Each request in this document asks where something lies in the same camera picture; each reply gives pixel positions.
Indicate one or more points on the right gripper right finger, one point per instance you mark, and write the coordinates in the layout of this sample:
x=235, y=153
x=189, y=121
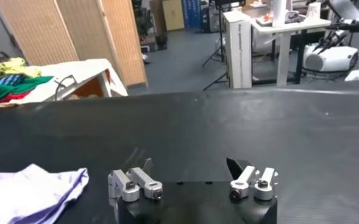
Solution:
x=246, y=179

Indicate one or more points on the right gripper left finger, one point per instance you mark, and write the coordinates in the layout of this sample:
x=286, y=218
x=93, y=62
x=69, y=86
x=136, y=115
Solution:
x=125, y=185

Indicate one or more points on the lavender t-shirt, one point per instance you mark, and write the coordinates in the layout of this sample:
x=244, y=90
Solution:
x=30, y=194

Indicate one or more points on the black vinyl table cover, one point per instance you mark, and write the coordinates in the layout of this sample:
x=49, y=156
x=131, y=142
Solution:
x=228, y=128

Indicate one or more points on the black monitor tripod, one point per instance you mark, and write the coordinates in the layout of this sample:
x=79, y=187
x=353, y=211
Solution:
x=215, y=82

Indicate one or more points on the white tablecloth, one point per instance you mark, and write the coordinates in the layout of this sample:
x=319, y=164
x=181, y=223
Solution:
x=81, y=70

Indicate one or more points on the tall white cardboard box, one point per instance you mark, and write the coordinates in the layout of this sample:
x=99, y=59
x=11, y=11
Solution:
x=238, y=51

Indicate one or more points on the white standing desk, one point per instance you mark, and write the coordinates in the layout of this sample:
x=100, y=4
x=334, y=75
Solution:
x=284, y=54

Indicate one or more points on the red garment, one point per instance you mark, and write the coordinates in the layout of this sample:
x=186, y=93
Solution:
x=8, y=98

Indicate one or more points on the black trash bin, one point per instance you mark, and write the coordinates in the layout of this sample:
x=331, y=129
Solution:
x=161, y=42

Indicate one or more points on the black light stand tripod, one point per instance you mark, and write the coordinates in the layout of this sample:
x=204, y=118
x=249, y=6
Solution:
x=220, y=30

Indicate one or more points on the blue striped garment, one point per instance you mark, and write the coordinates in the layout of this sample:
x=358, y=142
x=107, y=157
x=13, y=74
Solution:
x=4, y=82

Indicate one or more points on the lime green garment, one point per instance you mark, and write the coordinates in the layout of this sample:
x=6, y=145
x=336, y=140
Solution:
x=11, y=68

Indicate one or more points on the small orange object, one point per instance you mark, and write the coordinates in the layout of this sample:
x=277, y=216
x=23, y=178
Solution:
x=268, y=16

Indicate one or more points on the white tumbler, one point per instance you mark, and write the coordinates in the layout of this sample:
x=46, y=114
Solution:
x=281, y=13

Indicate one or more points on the bamboo folding screen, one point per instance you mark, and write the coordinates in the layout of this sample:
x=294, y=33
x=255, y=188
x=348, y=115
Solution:
x=45, y=30

